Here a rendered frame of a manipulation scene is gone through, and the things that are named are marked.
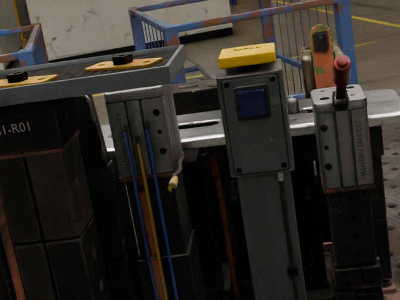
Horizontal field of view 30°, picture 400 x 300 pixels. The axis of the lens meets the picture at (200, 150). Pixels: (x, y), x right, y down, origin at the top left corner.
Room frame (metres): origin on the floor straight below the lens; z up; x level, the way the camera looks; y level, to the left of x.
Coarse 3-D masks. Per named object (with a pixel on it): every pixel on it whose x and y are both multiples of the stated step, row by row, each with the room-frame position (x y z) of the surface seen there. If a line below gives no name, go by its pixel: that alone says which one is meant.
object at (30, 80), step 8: (16, 72) 0.83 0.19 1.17; (24, 72) 0.82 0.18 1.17; (0, 80) 0.84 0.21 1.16; (8, 80) 0.81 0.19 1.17; (16, 80) 0.81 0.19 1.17; (24, 80) 0.82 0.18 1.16; (32, 80) 0.81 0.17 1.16; (40, 80) 0.80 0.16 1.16; (48, 80) 0.80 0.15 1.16; (0, 88) 0.81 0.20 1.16
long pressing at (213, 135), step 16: (368, 96) 1.14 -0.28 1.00; (384, 96) 1.13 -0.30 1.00; (208, 112) 1.21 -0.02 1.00; (368, 112) 1.05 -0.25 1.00; (384, 112) 1.02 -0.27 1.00; (192, 128) 1.12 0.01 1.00; (208, 128) 1.11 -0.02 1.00; (304, 128) 1.03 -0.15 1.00; (112, 144) 1.11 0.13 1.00; (192, 144) 1.05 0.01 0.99; (208, 144) 1.05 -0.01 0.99; (224, 144) 1.04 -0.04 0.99
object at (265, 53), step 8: (232, 48) 0.82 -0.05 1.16; (240, 48) 0.81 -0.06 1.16; (248, 48) 0.80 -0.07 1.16; (256, 48) 0.80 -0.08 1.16; (264, 48) 0.79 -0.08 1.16; (272, 48) 0.78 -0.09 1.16; (224, 56) 0.78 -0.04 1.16; (232, 56) 0.77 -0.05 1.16; (240, 56) 0.77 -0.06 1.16; (248, 56) 0.77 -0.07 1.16; (256, 56) 0.77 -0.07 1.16; (264, 56) 0.76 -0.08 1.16; (272, 56) 0.76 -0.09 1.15; (224, 64) 0.77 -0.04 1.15; (232, 64) 0.77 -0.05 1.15; (240, 64) 0.77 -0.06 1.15; (248, 64) 0.77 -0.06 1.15; (256, 64) 0.79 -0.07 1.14
